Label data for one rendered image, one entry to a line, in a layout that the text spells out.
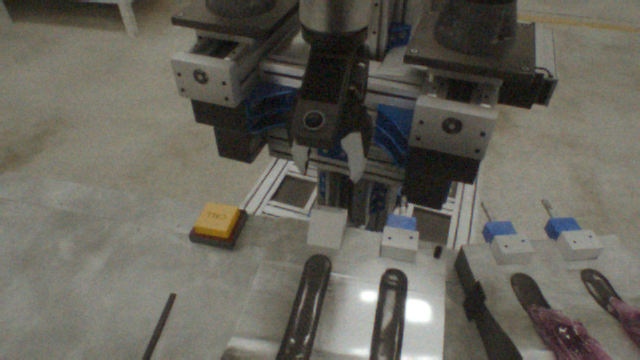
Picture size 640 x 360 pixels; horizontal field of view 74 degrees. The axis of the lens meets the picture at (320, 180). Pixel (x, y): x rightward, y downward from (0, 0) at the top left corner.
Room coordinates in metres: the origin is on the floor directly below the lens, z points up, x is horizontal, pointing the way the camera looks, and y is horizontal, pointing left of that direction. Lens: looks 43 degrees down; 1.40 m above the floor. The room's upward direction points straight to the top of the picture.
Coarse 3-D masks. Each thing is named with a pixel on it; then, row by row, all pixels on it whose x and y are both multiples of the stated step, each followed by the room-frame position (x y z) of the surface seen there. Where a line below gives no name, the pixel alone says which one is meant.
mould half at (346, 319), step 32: (288, 224) 0.45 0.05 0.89; (288, 256) 0.38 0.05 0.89; (352, 256) 0.38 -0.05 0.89; (416, 256) 0.38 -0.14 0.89; (256, 288) 0.33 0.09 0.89; (288, 288) 0.33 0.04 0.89; (352, 288) 0.33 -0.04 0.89; (416, 288) 0.33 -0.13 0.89; (256, 320) 0.29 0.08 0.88; (320, 320) 0.29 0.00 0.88; (352, 320) 0.29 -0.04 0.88; (416, 320) 0.28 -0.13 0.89; (224, 352) 0.24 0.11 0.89; (256, 352) 0.24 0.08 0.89; (320, 352) 0.24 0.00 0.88; (352, 352) 0.24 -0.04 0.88; (416, 352) 0.24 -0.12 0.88
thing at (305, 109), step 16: (320, 48) 0.43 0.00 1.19; (352, 48) 0.42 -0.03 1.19; (320, 64) 0.41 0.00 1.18; (336, 64) 0.41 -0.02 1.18; (352, 64) 0.42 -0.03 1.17; (304, 80) 0.39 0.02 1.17; (320, 80) 0.39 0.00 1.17; (336, 80) 0.39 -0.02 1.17; (304, 96) 0.38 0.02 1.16; (320, 96) 0.38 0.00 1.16; (336, 96) 0.37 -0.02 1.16; (304, 112) 0.36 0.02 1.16; (320, 112) 0.36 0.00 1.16; (336, 112) 0.36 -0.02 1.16; (304, 128) 0.34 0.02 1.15; (320, 128) 0.34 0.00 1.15; (336, 128) 0.35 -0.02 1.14; (304, 144) 0.34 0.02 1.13; (320, 144) 0.34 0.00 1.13
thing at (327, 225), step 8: (312, 208) 0.44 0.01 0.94; (320, 208) 0.44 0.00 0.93; (328, 208) 0.45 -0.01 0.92; (336, 208) 0.45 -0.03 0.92; (312, 216) 0.43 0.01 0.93; (320, 216) 0.43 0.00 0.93; (328, 216) 0.42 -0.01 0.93; (336, 216) 0.42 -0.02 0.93; (344, 216) 0.42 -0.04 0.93; (312, 224) 0.42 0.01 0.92; (320, 224) 0.42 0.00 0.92; (328, 224) 0.42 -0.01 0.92; (336, 224) 0.42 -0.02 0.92; (344, 224) 0.43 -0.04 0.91; (312, 232) 0.41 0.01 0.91; (320, 232) 0.41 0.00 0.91; (328, 232) 0.41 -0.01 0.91; (336, 232) 0.41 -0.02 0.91; (312, 240) 0.41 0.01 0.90; (320, 240) 0.41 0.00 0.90; (328, 240) 0.40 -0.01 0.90; (336, 240) 0.40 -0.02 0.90; (336, 248) 0.40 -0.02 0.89
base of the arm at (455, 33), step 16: (448, 0) 0.79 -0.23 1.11; (464, 0) 0.75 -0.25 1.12; (480, 0) 0.74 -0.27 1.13; (496, 0) 0.73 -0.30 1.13; (512, 0) 0.74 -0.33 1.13; (448, 16) 0.77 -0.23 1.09; (464, 16) 0.74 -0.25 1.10; (480, 16) 0.73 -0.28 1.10; (496, 16) 0.73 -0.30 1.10; (512, 16) 0.74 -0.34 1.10; (448, 32) 0.76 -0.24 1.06; (464, 32) 0.73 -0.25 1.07; (480, 32) 0.72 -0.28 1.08; (496, 32) 0.72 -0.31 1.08; (512, 32) 0.74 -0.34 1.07; (448, 48) 0.74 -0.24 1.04; (464, 48) 0.72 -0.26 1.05; (480, 48) 0.71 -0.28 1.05; (496, 48) 0.72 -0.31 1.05
